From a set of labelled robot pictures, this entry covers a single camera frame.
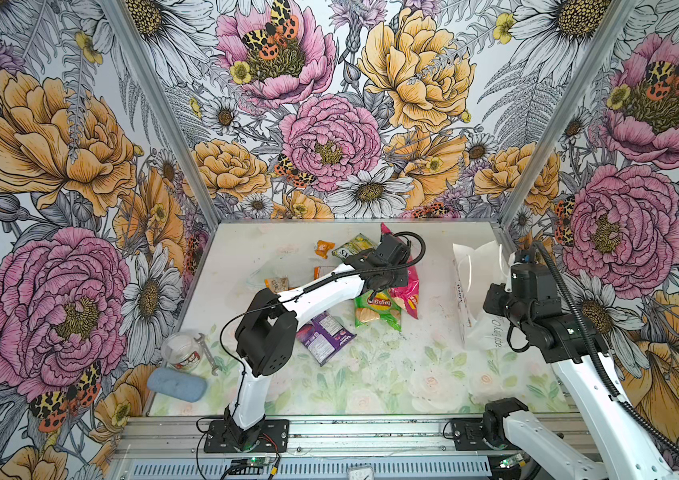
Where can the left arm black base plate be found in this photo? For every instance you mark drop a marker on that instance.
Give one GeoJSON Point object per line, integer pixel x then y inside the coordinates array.
{"type": "Point", "coordinates": [267, 436]}

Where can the green circuit board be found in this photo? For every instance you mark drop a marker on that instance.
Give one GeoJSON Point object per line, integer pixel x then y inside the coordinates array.
{"type": "Point", "coordinates": [512, 462]}
{"type": "Point", "coordinates": [249, 466]}

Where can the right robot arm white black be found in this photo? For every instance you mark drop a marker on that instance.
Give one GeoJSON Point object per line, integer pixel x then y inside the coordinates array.
{"type": "Point", "coordinates": [578, 355]}

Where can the pink chips bag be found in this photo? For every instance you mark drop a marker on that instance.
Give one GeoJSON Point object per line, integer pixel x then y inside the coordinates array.
{"type": "Point", "coordinates": [408, 288]}

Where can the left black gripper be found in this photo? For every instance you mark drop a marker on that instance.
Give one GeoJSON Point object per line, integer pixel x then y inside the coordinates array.
{"type": "Point", "coordinates": [401, 279]}

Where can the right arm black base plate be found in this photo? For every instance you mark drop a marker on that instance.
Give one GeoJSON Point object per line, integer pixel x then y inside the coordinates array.
{"type": "Point", "coordinates": [467, 435]}

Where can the clear orange cracker packet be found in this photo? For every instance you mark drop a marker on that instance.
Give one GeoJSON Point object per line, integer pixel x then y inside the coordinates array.
{"type": "Point", "coordinates": [277, 284]}

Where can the purple snack packet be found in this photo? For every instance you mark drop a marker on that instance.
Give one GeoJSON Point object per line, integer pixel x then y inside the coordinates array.
{"type": "Point", "coordinates": [324, 337]}

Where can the small orange biscuit packet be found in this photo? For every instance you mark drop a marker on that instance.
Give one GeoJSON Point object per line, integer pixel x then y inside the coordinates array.
{"type": "Point", "coordinates": [323, 248]}

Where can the blue sponge block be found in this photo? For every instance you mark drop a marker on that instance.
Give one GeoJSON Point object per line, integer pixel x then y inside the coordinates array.
{"type": "Point", "coordinates": [176, 384]}

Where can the white paper bag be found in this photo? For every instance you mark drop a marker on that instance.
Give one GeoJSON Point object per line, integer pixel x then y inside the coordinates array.
{"type": "Point", "coordinates": [476, 269]}

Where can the right green circuit board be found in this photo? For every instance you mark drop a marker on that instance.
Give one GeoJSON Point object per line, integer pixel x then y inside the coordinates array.
{"type": "Point", "coordinates": [512, 462]}

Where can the white vented cable tray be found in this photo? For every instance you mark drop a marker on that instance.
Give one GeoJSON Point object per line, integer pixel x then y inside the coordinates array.
{"type": "Point", "coordinates": [446, 467]}

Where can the green Fox's spring tea bag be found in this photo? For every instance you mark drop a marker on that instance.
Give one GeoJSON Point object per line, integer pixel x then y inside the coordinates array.
{"type": "Point", "coordinates": [356, 245]}

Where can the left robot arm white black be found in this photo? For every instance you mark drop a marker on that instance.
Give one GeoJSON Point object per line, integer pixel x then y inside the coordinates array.
{"type": "Point", "coordinates": [265, 336]}

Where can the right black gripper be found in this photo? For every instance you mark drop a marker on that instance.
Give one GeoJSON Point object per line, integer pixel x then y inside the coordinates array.
{"type": "Point", "coordinates": [496, 291]}

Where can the aluminium mounting rail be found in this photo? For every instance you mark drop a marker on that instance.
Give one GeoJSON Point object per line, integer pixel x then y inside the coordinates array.
{"type": "Point", "coordinates": [309, 436]}

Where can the green Lays chips bag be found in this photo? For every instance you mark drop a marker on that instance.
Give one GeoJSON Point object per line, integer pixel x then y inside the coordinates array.
{"type": "Point", "coordinates": [378, 306]}

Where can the metal wrench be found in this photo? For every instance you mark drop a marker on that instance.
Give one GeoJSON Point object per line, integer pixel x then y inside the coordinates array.
{"type": "Point", "coordinates": [201, 341]}

